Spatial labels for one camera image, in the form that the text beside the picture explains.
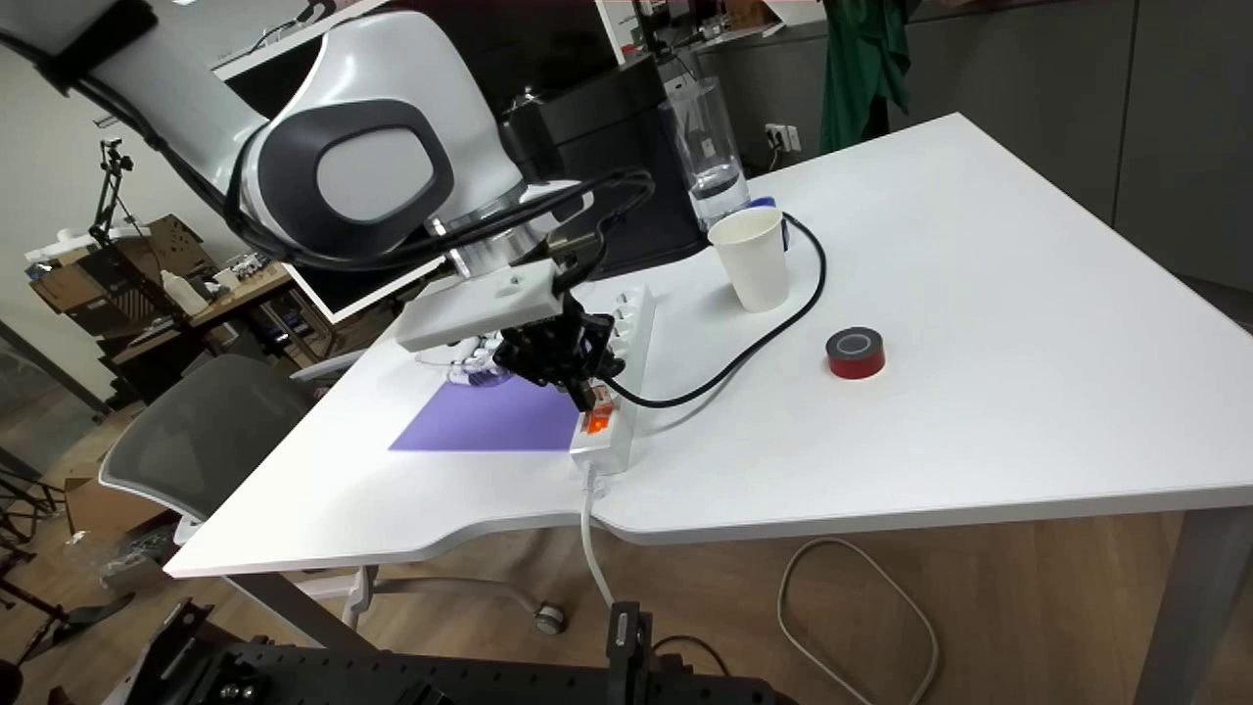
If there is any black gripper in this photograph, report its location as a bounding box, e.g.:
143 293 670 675
498 310 623 412

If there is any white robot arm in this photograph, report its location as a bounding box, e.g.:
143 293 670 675
0 0 656 408

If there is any white power strip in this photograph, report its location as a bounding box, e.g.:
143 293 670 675
567 287 656 471

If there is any purple mat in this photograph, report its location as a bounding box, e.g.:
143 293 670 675
394 377 579 450

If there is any small toy car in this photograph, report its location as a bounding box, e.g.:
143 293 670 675
451 336 503 389

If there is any white paper cup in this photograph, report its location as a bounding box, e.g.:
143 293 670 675
710 206 791 313

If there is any black coffee machine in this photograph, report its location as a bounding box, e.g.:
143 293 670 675
503 64 706 276

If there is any red tape roll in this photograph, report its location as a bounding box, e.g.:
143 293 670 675
828 325 884 381

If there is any clear water tank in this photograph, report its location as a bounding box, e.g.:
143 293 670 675
661 56 750 231

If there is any large white-framed monitor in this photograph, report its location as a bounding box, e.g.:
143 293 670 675
225 7 610 322

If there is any grey office chair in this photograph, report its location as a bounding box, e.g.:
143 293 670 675
97 351 314 519

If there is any green hanging cloth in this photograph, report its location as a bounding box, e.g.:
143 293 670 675
821 0 917 150

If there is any cluttered wooden desk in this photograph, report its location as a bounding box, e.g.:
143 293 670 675
29 214 337 399

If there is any grey table leg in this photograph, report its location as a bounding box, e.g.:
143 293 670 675
1137 509 1253 705

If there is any black power cable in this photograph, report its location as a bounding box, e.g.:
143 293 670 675
601 206 836 412

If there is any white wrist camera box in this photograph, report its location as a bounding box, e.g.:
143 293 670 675
394 257 560 351

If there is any white power strip cord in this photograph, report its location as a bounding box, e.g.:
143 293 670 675
577 462 945 705

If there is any black camera rig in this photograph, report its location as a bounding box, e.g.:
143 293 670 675
106 603 796 705

